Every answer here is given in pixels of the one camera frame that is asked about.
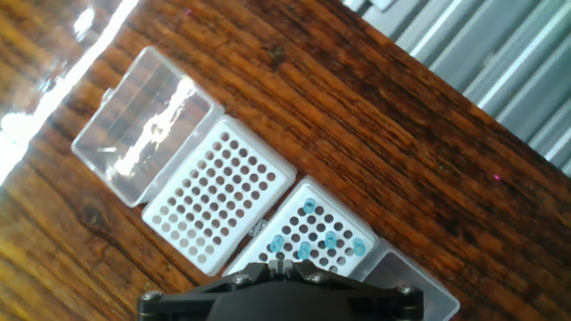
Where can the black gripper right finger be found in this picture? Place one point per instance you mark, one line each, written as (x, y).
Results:
(379, 294)

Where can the blue pipette tip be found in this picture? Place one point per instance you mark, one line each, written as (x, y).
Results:
(309, 205)
(276, 243)
(304, 250)
(359, 247)
(330, 240)

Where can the white pipette tip box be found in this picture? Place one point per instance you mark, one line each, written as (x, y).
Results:
(267, 156)
(339, 214)

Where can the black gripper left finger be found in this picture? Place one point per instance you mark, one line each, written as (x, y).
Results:
(201, 290)

